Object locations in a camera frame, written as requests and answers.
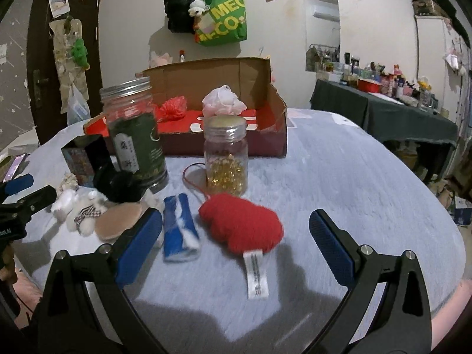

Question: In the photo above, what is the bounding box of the white furry scrunchie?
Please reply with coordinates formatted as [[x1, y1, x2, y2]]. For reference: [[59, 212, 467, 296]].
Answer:
[[66, 190, 107, 236]]

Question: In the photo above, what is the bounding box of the dark wooden door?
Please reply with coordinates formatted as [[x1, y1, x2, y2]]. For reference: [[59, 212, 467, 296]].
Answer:
[[27, 0, 104, 144]]

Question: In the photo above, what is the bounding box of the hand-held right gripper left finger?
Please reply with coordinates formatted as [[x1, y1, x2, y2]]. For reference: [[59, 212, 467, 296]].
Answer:
[[35, 206, 166, 354]]

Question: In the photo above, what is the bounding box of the green plush toy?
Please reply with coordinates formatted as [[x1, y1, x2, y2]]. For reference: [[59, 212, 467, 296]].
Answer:
[[72, 39, 90, 69]]

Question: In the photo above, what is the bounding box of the black bag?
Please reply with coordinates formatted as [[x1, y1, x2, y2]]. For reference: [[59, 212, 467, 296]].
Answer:
[[163, 0, 200, 35]]

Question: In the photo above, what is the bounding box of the smartphone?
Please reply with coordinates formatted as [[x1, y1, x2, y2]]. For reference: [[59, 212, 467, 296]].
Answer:
[[2, 153, 28, 182]]

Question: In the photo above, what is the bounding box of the red basin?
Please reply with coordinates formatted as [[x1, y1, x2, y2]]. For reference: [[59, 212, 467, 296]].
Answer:
[[357, 77, 381, 93]]

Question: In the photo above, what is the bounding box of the cardboard box with red lining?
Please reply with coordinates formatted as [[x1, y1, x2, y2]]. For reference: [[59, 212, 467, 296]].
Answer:
[[84, 57, 288, 157]]

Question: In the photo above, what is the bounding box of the row of bottles and cosmetics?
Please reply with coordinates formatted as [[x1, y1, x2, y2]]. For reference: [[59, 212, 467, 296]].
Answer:
[[306, 44, 448, 113]]

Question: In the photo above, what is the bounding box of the silver metal tin can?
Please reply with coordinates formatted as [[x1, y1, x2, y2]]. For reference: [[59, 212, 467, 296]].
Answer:
[[100, 77, 169, 193]]

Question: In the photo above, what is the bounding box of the table with dark green cloth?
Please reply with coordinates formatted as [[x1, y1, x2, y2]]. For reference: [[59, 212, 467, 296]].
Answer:
[[310, 78, 458, 185]]

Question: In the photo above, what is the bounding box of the white mesh bath ball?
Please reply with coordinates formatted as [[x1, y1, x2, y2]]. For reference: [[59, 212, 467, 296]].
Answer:
[[202, 85, 248, 118]]

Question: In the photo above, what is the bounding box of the green tote bag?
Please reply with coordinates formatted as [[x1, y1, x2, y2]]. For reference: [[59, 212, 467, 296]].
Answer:
[[195, 0, 247, 47]]

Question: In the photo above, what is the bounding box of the pink plush toy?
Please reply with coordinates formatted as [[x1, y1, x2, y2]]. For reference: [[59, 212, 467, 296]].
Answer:
[[149, 52, 173, 69]]

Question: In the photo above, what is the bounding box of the white fluffy plush piece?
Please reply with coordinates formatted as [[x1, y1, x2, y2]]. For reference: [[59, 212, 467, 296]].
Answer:
[[50, 189, 80, 222]]

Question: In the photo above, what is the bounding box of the red mesh bath ball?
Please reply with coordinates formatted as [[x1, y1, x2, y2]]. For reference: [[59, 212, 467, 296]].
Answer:
[[157, 96, 188, 122]]

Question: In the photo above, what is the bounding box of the black pom-pom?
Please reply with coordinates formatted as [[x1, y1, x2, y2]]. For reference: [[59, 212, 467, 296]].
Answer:
[[93, 165, 146, 204]]

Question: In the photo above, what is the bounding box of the small jar of gold beads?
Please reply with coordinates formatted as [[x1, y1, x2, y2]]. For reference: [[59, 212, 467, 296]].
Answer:
[[204, 115, 248, 197]]

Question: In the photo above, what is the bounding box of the wall mirror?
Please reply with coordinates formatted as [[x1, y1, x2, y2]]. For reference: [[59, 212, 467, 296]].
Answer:
[[300, 0, 340, 72]]

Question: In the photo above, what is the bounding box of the black patterned box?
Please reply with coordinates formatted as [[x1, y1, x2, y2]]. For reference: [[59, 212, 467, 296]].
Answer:
[[61, 135, 113, 189]]

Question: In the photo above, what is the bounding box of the beige powder puff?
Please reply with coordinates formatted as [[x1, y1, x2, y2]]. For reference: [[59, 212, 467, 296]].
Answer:
[[95, 202, 146, 240]]

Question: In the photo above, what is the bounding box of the beige hanging door organiser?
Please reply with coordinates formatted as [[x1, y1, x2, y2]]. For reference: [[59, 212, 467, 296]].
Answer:
[[49, 17, 91, 111]]

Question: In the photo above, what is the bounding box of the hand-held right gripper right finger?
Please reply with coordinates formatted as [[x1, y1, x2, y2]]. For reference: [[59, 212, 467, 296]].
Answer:
[[309, 208, 432, 354]]

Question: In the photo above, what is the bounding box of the white wardrobe rack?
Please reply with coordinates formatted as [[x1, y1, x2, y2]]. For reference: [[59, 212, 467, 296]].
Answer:
[[415, 15, 472, 126]]

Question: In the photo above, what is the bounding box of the translucent plastic bag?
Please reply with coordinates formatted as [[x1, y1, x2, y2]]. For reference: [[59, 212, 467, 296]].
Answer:
[[66, 83, 91, 126]]

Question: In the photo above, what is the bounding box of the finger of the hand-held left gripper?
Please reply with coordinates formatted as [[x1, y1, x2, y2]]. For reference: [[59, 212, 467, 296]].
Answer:
[[0, 174, 35, 197], [0, 185, 58, 222]]

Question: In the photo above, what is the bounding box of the photo on door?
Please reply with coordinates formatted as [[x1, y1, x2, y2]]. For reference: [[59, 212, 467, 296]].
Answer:
[[48, 0, 70, 18]]

